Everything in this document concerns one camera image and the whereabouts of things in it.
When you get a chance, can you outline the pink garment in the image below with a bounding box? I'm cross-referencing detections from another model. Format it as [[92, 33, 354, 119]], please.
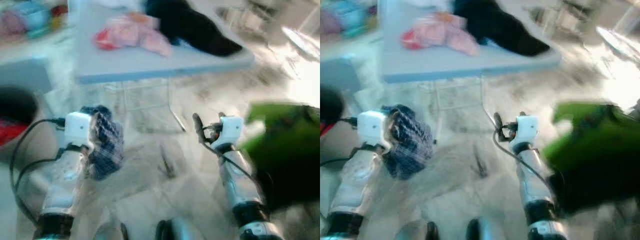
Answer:
[[401, 12, 480, 57], [95, 12, 173, 57]]

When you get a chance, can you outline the black fleece garment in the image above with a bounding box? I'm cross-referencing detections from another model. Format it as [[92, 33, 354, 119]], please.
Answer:
[[452, 0, 551, 57], [144, 0, 244, 57]]

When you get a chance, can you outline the pink bag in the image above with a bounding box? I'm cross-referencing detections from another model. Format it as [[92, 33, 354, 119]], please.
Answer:
[[0, 10, 26, 38], [320, 10, 333, 37]]

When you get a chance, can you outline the robot leg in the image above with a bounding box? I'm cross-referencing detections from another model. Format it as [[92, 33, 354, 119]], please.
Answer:
[[400, 220, 441, 240], [465, 217, 506, 240], [155, 217, 201, 240], [92, 220, 128, 240]]

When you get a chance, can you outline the green t-shirt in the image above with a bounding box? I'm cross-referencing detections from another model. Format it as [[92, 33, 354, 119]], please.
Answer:
[[240, 102, 321, 166], [542, 101, 640, 176]]

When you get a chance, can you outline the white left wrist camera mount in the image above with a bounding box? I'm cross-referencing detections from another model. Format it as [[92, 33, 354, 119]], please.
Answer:
[[356, 110, 391, 151], [64, 112, 93, 151]]

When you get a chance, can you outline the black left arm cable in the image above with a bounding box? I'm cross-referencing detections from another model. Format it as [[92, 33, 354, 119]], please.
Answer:
[[320, 116, 358, 168], [10, 117, 66, 226]]

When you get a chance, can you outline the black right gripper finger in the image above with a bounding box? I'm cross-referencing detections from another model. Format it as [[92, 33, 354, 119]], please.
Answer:
[[493, 111, 505, 143], [193, 112, 207, 146]]

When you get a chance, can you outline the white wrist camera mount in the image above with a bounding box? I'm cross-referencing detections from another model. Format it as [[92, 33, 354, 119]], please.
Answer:
[[356, 110, 391, 151], [212, 116, 244, 151], [509, 115, 540, 151], [64, 112, 93, 151]]

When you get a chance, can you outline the robot left leg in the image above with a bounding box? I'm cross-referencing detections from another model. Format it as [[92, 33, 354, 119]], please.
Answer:
[[92, 220, 128, 240], [400, 220, 441, 240]]

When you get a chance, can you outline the teal plastic container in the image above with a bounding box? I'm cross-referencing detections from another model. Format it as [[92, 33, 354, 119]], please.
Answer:
[[330, 0, 366, 36], [20, 0, 51, 38]]

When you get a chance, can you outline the blue plaid shirt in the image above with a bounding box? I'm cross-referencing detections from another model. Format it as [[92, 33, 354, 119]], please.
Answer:
[[382, 104, 435, 181], [80, 105, 125, 181]]

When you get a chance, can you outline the grey laundry basket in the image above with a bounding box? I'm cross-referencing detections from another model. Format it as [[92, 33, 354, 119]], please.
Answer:
[[320, 85, 347, 151], [0, 85, 41, 166]]

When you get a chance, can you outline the robot right leg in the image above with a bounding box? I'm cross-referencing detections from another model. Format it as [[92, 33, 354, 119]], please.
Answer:
[[155, 217, 201, 240], [465, 217, 506, 240]]

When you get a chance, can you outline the grey folding table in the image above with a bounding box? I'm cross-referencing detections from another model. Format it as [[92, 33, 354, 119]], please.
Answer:
[[67, 0, 256, 133], [377, 0, 563, 133]]

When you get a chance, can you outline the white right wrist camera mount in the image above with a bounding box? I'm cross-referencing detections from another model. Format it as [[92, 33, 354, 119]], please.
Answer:
[[509, 115, 540, 151], [212, 116, 244, 151]]

